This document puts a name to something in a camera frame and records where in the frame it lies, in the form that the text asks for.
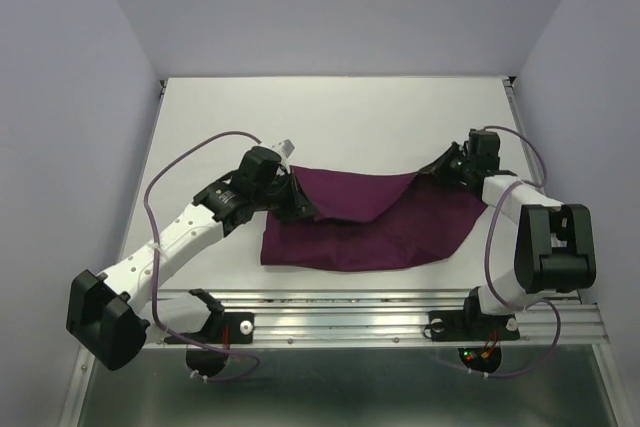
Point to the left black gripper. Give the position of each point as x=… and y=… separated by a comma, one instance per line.
x=297, y=207

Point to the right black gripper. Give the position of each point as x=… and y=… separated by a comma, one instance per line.
x=437, y=165

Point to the purple cloth drape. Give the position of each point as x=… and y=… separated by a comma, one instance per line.
x=367, y=223

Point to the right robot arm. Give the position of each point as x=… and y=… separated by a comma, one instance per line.
x=554, y=250

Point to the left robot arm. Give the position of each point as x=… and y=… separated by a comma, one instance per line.
x=118, y=311

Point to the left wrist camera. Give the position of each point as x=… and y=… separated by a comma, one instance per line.
x=284, y=148

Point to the aluminium rail frame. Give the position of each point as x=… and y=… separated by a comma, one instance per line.
x=332, y=348

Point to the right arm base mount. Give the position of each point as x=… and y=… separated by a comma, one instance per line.
x=477, y=338

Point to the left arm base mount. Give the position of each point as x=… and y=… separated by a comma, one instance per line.
x=227, y=329

